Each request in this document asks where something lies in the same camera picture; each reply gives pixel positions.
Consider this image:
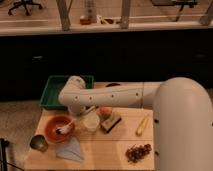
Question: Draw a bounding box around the white dish brush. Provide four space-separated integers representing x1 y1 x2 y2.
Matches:
56 120 74 135

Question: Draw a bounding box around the red bowl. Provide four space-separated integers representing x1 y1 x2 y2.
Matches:
45 115 75 143

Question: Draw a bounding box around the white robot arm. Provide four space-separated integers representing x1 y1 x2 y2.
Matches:
58 76 213 171

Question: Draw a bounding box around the white cup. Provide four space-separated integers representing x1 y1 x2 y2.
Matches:
83 113 100 132

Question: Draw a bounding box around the orange fruit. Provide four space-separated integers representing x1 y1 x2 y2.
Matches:
99 107 112 119

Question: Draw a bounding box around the brown block sponge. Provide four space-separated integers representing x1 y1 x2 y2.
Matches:
100 114 121 133

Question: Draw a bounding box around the dark red plate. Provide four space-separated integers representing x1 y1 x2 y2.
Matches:
105 83 121 87

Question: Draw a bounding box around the light blue cloth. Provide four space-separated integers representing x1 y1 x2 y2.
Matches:
56 137 84 162

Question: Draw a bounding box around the green plastic tray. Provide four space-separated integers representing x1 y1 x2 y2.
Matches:
39 74 95 111

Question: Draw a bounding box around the small metal cup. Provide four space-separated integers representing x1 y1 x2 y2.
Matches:
30 134 48 152

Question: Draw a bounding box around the yellow banana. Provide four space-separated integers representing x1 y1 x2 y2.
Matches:
136 114 150 136

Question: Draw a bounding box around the red and white bottle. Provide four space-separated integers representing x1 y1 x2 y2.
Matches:
79 0 97 25

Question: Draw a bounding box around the black office chair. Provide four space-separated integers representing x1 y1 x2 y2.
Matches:
8 0 43 16

